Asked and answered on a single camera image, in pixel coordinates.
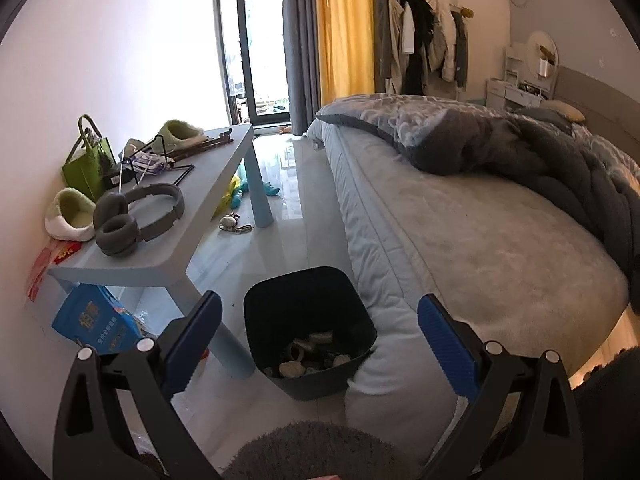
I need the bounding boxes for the beige coat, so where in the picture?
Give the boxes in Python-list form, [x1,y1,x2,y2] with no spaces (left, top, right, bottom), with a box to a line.
[385,0,407,93]

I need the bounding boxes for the dark wooden stick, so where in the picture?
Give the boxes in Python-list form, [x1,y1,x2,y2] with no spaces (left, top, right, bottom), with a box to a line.
[165,130,235,158]

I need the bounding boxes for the green white plush slipper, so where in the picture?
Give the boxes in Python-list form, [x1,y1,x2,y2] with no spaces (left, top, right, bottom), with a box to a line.
[152,119,207,153]
[44,187,97,242]

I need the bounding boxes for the grey fleece duvet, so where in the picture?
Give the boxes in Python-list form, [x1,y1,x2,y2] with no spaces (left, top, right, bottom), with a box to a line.
[316,94,640,276]

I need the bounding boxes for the dark cloth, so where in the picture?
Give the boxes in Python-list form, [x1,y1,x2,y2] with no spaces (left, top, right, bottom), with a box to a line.
[570,345,640,480]

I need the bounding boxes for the grey coat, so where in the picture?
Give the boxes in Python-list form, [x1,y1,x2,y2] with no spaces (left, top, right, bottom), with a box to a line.
[452,10,470,88]

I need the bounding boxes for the black framed balcony door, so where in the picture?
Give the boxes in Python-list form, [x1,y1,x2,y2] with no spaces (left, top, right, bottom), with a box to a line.
[212,0,293,128]

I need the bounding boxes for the blue white packet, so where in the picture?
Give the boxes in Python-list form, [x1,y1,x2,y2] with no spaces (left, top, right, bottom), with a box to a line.
[127,154,176,176]

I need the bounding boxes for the blue cardboard box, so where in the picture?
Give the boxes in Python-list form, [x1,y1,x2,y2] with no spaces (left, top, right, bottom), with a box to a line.
[51,284,143,356]

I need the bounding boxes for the bed with grey sheet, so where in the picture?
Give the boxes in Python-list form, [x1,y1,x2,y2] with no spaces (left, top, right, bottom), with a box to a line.
[306,94,640,441]

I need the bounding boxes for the beige pillow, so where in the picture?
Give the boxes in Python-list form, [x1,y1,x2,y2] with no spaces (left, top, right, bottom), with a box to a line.
[540,100,586,123]

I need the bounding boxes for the grey headphones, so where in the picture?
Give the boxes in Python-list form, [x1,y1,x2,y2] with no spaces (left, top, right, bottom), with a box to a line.
[93,183,186,257]

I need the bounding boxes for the grey headboard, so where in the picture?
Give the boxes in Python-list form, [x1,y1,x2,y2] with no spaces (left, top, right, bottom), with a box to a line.
[552,65,640,156]

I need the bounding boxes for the black power adapter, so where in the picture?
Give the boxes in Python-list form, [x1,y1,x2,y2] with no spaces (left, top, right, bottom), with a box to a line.
[102,162,137,184]

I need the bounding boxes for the yellow curtain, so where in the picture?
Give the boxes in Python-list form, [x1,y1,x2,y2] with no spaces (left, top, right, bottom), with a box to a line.
[312,0,376,106]

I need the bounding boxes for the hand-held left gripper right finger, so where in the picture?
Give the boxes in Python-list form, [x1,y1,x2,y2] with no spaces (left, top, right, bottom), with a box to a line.
[415,294,585,480]

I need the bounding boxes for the round mirror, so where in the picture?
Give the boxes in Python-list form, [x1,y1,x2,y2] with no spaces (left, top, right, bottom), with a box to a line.
[526,30,558,81]

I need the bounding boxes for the white shirt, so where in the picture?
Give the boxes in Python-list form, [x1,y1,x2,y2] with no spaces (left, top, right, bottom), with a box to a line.
[400,2,416,56]

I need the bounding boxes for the plush keychain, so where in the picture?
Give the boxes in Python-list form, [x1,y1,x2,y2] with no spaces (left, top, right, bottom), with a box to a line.
[218,213,255,235]

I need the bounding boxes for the green tote bag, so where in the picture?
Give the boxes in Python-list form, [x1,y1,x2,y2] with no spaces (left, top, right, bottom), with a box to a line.
[61,114,118,201]

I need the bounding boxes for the dark trash bin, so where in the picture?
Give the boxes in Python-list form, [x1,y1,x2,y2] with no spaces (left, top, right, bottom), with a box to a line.
[243,266,378,402]

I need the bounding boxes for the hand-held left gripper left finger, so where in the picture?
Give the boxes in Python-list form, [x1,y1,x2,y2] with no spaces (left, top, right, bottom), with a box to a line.
[52,290,224,480]

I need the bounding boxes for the white jacket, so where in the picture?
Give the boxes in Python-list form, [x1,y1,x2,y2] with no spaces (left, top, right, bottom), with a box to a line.
[427,0,458,81]

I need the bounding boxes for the red packet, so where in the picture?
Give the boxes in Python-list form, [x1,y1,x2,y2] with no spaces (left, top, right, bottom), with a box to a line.
[27,239,83,301]

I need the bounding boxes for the low blue-grey table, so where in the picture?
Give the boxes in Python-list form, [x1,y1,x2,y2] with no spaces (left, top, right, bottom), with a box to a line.
[47,124,275,380]

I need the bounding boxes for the white dressing table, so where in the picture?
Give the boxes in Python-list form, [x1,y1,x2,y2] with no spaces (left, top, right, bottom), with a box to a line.
[486,45,556,111]

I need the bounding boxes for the black wire stand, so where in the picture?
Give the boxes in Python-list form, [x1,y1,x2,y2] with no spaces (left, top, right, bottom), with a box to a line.
[120,135,196,187]

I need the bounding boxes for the yellow plastic bag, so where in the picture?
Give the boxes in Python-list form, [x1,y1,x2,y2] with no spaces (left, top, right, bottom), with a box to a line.
[215,175,241,216]

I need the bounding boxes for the black coat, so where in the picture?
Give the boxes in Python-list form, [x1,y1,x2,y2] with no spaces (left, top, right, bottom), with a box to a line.
[400,0,435,96]

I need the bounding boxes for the person's grey fleece clothing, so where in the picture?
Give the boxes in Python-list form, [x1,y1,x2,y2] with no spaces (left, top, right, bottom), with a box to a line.
[234,420,418,480]

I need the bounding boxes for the teal plush toy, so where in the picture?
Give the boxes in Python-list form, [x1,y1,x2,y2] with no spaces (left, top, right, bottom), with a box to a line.
[232,165,282,211]

